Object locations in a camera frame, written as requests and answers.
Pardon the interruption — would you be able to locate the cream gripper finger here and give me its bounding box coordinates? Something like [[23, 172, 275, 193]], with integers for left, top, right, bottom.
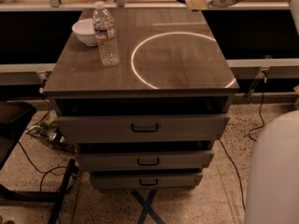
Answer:
[[185, 0, 213, 10]]

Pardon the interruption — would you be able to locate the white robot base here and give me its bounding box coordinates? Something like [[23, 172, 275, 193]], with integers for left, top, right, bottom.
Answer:
[[244, 111, 299, 224]]

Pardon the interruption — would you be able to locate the clear plastic water bottle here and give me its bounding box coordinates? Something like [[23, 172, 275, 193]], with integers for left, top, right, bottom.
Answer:
[[93, 1, 120, 66]]

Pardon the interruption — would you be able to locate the white ceramic bowl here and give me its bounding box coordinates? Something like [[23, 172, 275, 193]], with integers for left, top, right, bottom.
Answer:
[[72, 19, 97, 47]]

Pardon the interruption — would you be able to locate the grey three-drawer cabinet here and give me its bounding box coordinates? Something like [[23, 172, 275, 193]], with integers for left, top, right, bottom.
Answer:
[[45, 8, 238, 176]]

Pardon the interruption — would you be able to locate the top grey drawer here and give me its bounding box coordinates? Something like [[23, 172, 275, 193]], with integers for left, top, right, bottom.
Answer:
[[56, 114, 229, 144]]

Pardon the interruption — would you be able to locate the grey drawer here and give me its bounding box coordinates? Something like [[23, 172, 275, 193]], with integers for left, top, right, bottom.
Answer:
[[90, 173, 203, 189], [56, 114, 229, 144], [77, 150, 214, 172]]

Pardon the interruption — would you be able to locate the middle grey drawer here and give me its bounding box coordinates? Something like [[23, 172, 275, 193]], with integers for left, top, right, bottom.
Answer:
[[77, 150, 214, 172]]

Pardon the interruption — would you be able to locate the snack bags pile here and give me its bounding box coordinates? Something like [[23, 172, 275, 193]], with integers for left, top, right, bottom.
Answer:
[[26, 110, 76, 153]]

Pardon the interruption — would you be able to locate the bottom grey drawer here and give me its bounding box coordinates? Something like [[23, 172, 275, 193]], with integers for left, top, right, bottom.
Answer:
[[90, 173, 203, 189]]

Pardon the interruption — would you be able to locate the blue tape cross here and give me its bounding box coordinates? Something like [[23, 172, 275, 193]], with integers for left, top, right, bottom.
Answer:
[[131, 189, 165, 224]]

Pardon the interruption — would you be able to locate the black floor cable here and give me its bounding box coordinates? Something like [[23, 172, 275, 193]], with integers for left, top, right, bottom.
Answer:
[[219, 139, 247, 210]]

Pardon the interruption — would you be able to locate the black table frame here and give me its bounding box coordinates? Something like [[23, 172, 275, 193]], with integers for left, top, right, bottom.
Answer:
[[0, 100, 78, 224]]

